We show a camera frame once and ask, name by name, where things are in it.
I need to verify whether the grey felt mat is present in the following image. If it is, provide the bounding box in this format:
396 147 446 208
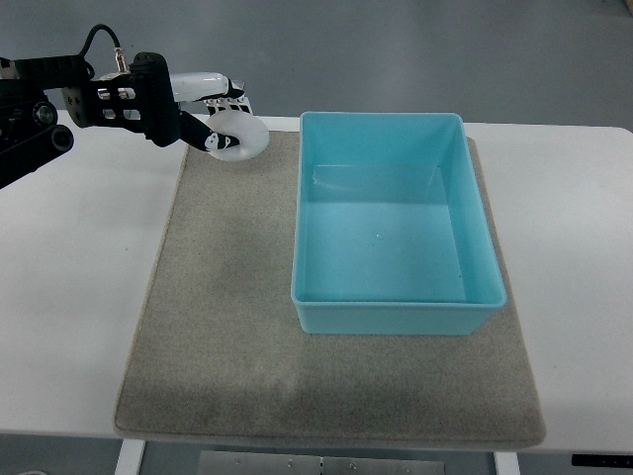
114 132 546 450

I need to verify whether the white bunny toy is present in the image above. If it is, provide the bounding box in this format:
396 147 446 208
204 110 269 162

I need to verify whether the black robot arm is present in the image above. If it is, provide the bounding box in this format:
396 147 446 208
1 24 129 188

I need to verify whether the metal table crossbar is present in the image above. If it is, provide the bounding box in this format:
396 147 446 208
197 450 446 475

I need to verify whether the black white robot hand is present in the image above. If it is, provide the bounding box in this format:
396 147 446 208
118 52 253 153

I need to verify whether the black table control panel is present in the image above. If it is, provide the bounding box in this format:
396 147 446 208
571 454 633 469

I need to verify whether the blue plastic box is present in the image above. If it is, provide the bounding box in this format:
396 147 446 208
291 112 507 335

